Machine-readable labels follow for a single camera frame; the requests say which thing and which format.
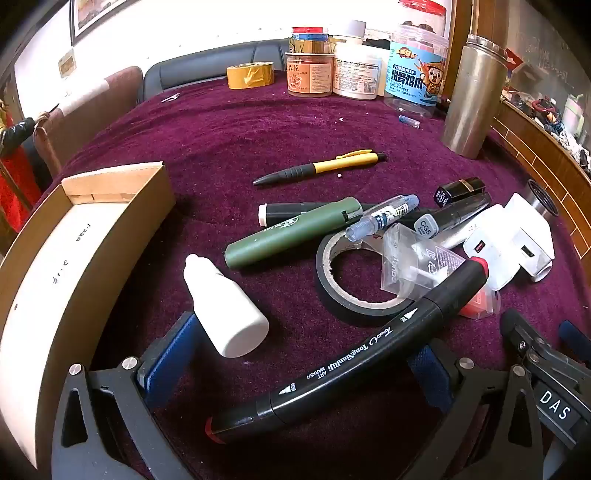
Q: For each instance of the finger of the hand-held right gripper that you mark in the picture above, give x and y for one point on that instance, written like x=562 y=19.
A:
x=516 y=330
x=575 y=337

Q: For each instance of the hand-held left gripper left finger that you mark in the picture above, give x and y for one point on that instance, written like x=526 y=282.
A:
x=168 y=360

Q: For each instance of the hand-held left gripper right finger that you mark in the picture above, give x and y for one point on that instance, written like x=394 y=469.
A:
x=429 y=376

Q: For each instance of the square white charger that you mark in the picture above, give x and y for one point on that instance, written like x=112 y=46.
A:
x=489 y=258

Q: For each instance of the white dropper bottle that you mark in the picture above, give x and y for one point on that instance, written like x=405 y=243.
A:
x=231 y=314

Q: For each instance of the black marker with red ends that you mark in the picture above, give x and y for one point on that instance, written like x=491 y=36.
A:
x=351 y=353

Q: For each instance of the large white charger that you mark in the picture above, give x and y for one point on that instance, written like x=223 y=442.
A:
x=531 y=230

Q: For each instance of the white paint marker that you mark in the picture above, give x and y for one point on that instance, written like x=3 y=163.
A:
x=457 y=235

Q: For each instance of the clear packet with red contents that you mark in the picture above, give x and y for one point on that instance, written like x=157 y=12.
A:
x=401 y=267

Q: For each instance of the black tape roll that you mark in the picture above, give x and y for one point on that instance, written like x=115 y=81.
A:
x=332 y=300

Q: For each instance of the black marker with grey caps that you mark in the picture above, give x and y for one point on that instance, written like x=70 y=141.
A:
x=424 y=227

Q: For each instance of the black and gold lipstick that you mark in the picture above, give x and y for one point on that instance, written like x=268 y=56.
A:
x=461 y=188

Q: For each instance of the shallow cardboard box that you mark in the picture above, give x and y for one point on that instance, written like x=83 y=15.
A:
x=55 y=258

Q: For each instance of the clear pen with blue cap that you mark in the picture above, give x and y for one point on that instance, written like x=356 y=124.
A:
x=383 y=217

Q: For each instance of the green lighter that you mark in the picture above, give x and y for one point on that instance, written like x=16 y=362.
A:
x=286 y=235

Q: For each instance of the black marker with white end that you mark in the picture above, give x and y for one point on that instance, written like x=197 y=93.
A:
x=281 y=210

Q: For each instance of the yellow and black pen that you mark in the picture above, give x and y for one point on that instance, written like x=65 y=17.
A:
x=323 y=165

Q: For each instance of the round metal part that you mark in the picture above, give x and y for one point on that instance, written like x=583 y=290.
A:
x=542 y=198

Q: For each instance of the carved wooden cabinet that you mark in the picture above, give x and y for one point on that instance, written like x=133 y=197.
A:
x=545 y=152

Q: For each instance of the pile of assorted trinkets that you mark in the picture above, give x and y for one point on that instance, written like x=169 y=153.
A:
x=554 y=115

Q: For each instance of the steel tumbler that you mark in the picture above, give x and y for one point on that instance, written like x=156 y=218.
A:
x=471 y=106

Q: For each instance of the purple velvet tablecloth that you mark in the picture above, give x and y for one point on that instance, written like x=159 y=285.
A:
x=231 y=138

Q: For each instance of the small clear tube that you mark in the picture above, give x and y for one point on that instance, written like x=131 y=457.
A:
x=408 y=121

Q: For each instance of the brown armchair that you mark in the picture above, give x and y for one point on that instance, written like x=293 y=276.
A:
x=92 y=124

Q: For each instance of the small metal clip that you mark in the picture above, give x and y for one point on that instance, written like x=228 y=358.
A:
x=171 y=97

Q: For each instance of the blue label clear jar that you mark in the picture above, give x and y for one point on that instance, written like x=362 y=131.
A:
x=415 y=78

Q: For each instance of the black leather sofa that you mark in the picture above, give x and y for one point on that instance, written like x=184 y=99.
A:
x=198 y=69

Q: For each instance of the yellow tape roll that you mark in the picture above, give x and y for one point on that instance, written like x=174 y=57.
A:
x=240 y=76

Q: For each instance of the white plastic jar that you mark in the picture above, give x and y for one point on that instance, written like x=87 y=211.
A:
x=358 y=74

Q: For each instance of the orange label jar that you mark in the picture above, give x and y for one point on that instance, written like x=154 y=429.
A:
x=307 y=78

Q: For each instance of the red lid clear jar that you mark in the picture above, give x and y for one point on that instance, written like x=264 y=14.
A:
x=422 y=11

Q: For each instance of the gold foil jar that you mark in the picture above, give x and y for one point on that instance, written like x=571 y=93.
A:
x=309 y=44

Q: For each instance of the framed wall picture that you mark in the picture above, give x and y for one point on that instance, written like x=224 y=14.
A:
x=92 y=14

